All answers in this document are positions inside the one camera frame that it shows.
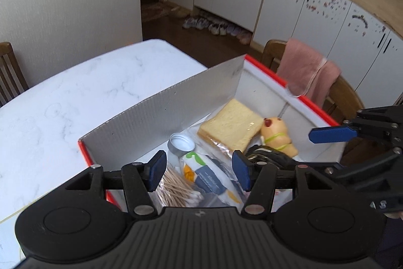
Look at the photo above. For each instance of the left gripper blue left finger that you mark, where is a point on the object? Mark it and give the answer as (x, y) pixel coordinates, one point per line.
(139, 177)

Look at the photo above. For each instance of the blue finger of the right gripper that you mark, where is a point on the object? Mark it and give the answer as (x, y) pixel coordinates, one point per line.
(263, 153)
(335, 134)

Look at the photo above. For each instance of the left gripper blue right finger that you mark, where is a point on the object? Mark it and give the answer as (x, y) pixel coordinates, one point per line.
(249, 173)

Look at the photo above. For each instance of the bag of cotton swabs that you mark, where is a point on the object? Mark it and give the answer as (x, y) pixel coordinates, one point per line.
(174, 191)

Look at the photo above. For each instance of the bagged bread slice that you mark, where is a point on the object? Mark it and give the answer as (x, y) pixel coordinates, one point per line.
(232, 128)

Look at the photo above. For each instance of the blue white tissue pack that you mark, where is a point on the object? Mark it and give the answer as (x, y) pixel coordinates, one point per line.
(207, 174)

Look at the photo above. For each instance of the person's hand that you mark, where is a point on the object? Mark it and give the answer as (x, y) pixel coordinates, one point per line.
(395, 215)

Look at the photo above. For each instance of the red white cardboard box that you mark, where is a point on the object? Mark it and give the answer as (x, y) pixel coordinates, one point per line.
(140, 131)

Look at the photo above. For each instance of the wooden chair with towel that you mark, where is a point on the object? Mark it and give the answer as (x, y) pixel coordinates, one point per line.
(342, 101)

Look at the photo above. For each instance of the pink towel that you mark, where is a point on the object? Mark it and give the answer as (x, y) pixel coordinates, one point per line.
(307, 72)

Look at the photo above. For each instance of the row of shoes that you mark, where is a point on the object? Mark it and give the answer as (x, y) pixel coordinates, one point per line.
(218, 28)

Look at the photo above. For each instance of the white lower cabinets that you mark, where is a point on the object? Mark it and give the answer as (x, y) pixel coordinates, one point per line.
(366, 50)

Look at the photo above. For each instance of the dark wooden chair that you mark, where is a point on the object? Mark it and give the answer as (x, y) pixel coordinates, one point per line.
(13, 82)

